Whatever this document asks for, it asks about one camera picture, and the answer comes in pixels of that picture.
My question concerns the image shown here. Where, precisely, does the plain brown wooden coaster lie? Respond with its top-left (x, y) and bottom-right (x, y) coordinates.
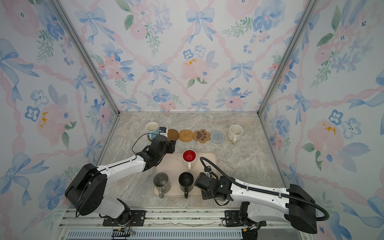
top-left (168, 129), bottom-right (179, 141)

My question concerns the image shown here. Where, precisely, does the rattan woven round coaster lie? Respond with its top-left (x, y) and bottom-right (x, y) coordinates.
top-left (179, 130), bottom-right (194, 142)

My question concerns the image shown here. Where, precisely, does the light blue mug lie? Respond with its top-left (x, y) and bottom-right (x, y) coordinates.
top-left (145, 122), bottom-right (159, 140)

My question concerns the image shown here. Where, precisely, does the cork paw print coaster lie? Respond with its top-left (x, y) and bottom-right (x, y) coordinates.
top-left (193, 129), bottom-right (211, 144)

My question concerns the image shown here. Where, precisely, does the grey mug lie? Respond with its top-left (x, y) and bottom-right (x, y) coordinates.
top-left (153, 173), bottom-right (171, 199)

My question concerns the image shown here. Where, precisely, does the blue woven round coaster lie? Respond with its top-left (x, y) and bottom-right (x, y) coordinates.
top-left (210, 131), bottom-right (226, 145)

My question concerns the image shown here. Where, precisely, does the white mug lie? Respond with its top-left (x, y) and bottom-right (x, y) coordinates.
top-left (227, 125), bottom-right (244, 141)

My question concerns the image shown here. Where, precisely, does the multicolour woven round coaster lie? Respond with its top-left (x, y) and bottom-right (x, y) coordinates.
top-left (226, 135), bottom-right (237, 144)

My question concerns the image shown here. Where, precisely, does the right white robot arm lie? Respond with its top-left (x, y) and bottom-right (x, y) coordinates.
top-left (195, 173), bottom-right (318, 234)

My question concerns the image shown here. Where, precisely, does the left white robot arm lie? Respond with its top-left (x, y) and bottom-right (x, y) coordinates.
top-left (65, 135), bottom-right (176, 226)

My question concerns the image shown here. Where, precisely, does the beige serving tray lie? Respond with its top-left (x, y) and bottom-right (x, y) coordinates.
top-left (155, 153), bottom-right (218, 198)

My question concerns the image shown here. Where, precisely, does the red mug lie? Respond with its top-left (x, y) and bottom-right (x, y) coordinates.
top-left (182, 150), bottom-right (197, 170)

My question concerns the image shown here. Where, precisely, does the black mug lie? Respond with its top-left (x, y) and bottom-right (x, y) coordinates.
top-left (178, 172), bottom-right (194, 199)

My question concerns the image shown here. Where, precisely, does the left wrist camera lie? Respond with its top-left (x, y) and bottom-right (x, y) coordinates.
top-left (159, 127), bottom-right (168, 138)

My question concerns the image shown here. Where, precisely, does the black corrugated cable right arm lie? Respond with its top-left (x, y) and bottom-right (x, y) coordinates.
top-left (199, 156), bottom-right (330, 222)

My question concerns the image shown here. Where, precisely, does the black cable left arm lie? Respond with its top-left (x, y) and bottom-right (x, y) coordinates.
top-left (131, 133), bottom-right (151, 160)

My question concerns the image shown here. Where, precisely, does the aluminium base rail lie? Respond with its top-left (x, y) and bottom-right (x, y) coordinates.
top-left (50, 206), bottom-right (316, 240)

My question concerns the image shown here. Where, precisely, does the aluminium corner frame post left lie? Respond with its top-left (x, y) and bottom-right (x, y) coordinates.
top-left (48, 1), bottom-right (120, 116)

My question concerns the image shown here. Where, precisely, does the aluminium corner frame post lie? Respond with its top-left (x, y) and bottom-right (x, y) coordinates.
top-left (48, 1), bottom-right (120, 116)
top-left (257, 0), bottom-right (318, 118)

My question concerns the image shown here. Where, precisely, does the aluminium corner frame post right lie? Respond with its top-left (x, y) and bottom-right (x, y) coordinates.
top-left (257, 0), bottom-right (318, 118)

